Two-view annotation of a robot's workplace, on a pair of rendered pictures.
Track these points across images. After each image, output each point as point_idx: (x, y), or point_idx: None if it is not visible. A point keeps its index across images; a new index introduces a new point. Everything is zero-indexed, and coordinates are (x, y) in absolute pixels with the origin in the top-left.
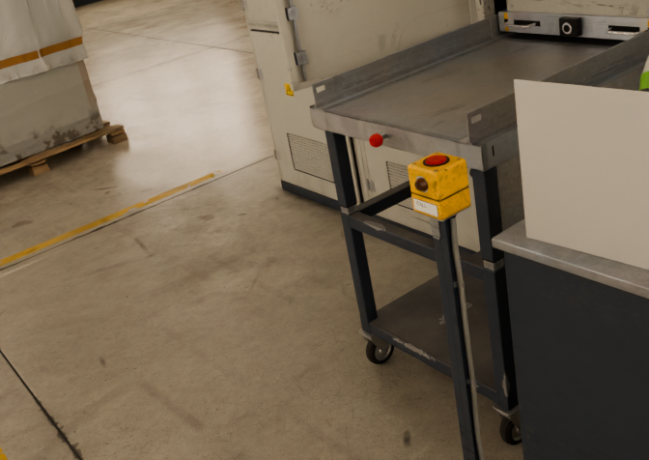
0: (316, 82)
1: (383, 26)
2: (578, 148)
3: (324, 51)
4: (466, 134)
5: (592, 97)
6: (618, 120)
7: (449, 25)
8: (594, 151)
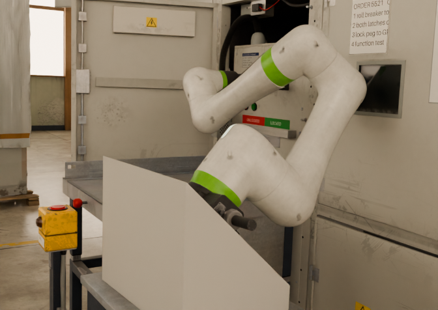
0: (68, 161)
1: (146, 144)
2: (124, 211)
3: (100, 150)
4: None
5: (131, 172)
6: (140, 191)
7: (193, 155)
8: (130, 214)
